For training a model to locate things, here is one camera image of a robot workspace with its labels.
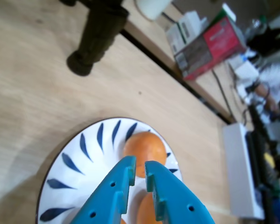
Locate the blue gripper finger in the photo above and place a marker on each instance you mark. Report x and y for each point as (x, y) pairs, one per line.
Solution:
(179, 200)
(102, 200)

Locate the medium orange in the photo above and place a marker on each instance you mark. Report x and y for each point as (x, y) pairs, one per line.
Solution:
(145, 210)

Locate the large orange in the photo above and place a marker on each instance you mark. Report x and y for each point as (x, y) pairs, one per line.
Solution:
(144, 147)

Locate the person forearm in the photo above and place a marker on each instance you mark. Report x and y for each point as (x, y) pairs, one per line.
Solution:
(264, 94)

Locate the white plate blue petal pattern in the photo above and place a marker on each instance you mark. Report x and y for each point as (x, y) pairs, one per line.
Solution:
(81, 196)

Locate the white rectangular box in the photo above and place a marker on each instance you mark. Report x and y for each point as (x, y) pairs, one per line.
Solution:
(240, 168)

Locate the black monitor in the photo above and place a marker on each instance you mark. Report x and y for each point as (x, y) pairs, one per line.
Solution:
(259, 151)

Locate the white power adapter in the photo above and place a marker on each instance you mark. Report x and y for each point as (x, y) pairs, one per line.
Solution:
(246, 71)

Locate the red black cardboard box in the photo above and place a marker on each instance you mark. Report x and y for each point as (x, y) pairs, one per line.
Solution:
(212, 49)

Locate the person in white shirt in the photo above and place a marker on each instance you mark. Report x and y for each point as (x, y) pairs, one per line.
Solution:
(275, 77)

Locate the white green cardboard box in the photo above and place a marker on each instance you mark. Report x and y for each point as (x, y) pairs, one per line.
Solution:
(186, 30)

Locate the black bag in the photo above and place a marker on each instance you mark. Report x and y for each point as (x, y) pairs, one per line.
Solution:
(270, 39)

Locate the white round container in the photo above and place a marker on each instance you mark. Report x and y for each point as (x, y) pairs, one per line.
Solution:
(151, 7)

